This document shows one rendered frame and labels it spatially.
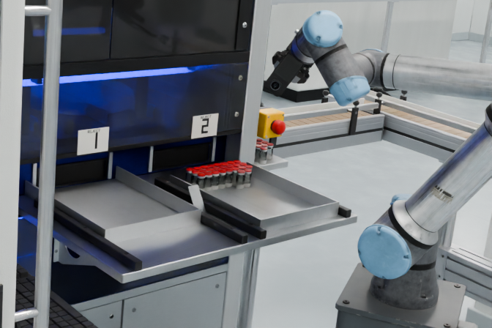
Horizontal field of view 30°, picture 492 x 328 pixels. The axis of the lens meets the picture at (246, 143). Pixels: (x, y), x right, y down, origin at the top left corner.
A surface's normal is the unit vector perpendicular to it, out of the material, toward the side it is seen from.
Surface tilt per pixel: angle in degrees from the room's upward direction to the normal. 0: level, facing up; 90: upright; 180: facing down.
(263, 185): 0
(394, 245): 96
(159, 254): 0
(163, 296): 90
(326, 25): 63
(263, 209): 0
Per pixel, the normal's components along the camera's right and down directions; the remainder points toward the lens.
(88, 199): 0.10, -0.96
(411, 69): -0.43, -0.22
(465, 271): -0.74, 0.11
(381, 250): -0.56, 0.29
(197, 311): 0.66, 0.27
